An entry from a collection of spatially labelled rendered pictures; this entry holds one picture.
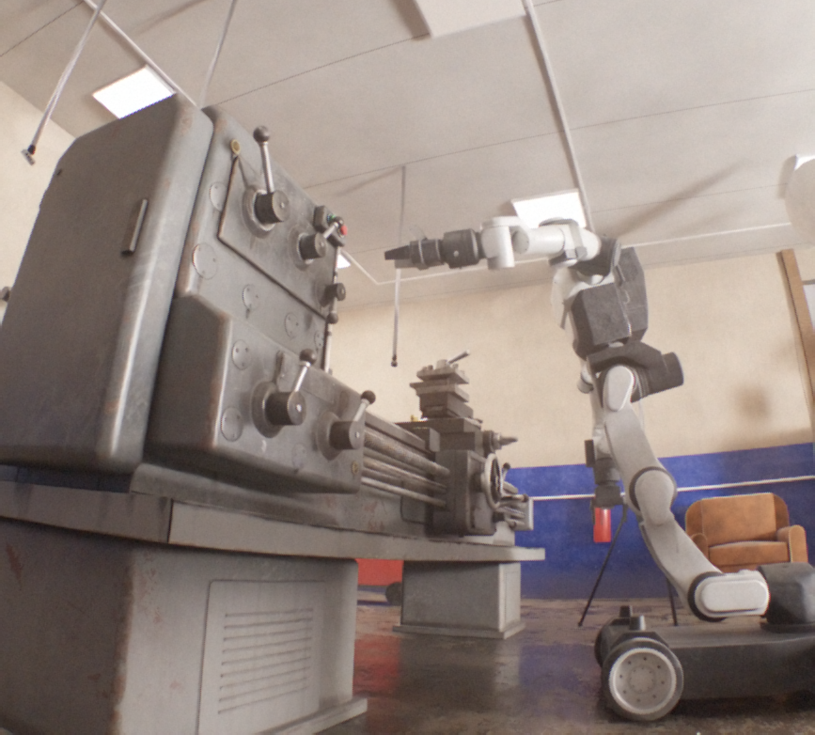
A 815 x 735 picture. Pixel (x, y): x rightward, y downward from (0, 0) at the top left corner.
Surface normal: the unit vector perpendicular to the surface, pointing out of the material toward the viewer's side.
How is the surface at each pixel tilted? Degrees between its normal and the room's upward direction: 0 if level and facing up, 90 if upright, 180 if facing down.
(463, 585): 90
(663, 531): 115
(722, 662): 90
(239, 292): 90
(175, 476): 90
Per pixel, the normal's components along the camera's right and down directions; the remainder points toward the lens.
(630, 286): -0.15, -0.43
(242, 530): 0.92, -0.12
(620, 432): -0.07, -0.04
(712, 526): -0.56, -0.22
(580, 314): -0.76, -0.02
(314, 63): -0.04, 0.91
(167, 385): -0.39, -0.39
